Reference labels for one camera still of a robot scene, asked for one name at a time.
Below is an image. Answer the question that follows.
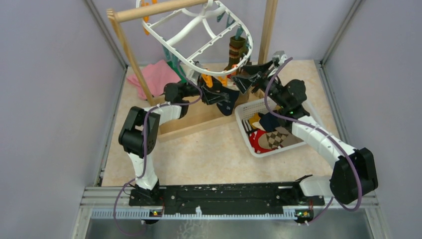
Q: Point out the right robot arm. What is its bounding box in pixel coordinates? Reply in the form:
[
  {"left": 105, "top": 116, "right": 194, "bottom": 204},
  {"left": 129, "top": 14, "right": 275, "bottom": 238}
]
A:
[{"left": 231, "top": 61, "right": 378, "bottom": 211}]

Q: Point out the red white striped sock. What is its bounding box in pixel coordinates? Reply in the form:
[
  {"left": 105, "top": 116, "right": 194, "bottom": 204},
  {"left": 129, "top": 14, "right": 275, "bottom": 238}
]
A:
[{"left": 248, "top": 129, "right": 272, "bottom": 154}]

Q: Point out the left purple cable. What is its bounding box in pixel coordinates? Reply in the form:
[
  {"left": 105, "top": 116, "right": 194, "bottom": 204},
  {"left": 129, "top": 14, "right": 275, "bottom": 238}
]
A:
[{"left": 112, "top": 61, "right": 204, "bottom": 237}]

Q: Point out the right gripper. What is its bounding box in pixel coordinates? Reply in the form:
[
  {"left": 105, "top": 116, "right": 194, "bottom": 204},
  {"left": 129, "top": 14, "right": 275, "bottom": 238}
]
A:
[{"left": 230, "top": 60, "right": 289, "bottom": 110}]

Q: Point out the wooden hanger rack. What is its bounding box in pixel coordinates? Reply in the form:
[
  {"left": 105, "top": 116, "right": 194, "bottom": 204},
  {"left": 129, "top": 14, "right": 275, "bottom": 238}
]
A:
[{"left": 106, "top": 0, "right": 279, "bottom": 142}]

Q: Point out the white plastic laundry basket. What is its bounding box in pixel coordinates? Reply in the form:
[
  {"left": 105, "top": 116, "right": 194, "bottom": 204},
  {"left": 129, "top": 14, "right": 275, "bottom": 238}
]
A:
[{"left": 233, "top": 99, "right": 325, "bottom": 158}]

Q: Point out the green cloth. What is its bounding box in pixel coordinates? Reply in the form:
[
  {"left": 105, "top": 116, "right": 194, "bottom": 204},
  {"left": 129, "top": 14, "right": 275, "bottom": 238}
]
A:
[{"left": 166, "top": 61, "right": 186, "bottom": 82}]

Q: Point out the navy blue sock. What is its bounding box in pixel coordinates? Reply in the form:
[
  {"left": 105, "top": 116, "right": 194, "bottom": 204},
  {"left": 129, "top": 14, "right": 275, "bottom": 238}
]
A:
[{"left": 216, "top": 87, "right": 240, "bottom": 116}]

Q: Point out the pink cloth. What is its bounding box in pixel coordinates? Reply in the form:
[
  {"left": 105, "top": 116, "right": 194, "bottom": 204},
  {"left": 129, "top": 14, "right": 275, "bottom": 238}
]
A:
[{"left": 126, "top": 60, "right": 181, "bottom": 100}]

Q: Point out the argyle brown sock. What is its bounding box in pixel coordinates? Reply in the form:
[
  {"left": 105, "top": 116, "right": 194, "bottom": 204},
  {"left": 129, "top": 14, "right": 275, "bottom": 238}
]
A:
[{"left": 258, "top": 131, "right": 289, "bottom": 149}]

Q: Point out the purple cable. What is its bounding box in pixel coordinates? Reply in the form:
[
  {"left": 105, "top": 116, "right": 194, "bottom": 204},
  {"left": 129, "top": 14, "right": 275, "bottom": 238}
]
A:
[
  {"left": 263, "top": 57, "right": 363, "bottom": 225},
  {"left": 112, "top": 61, "right": 204, "bottom": 237}
]

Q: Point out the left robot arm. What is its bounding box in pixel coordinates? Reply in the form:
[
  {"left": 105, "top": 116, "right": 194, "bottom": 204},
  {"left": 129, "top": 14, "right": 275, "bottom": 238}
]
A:
[{"left": 118, "top": 82, "right": 229, "bottom": 206}]

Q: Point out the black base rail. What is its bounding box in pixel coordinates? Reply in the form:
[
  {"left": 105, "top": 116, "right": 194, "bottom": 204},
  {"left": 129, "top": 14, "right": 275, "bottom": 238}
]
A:
[{"left": 129, "top": 180, "right": 325, "bottom": 223}]

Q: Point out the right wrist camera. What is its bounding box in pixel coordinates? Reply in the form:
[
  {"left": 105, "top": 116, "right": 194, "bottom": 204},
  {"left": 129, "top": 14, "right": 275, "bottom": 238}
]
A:
[{"left": 272, "top": 50, "right": 288, "bottom": 68}]

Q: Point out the olive striped sock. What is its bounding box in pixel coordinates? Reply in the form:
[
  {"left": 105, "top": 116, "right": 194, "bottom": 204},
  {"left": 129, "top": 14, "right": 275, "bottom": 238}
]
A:
[{"left": 224, "top": 36, "right": 248, "bottom": 71}]

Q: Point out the white oval clip hanger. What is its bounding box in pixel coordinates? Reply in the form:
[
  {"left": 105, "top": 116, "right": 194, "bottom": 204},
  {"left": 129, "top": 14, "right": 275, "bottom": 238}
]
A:
[{"left": 141, "top": 0, "right": 254, "bottom": 79}]

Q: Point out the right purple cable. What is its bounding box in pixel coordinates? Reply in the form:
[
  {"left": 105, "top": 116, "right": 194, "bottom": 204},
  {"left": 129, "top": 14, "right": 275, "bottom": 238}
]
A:
[{"left": 263, "top": 57, "right": 363, "bottom": 225}]

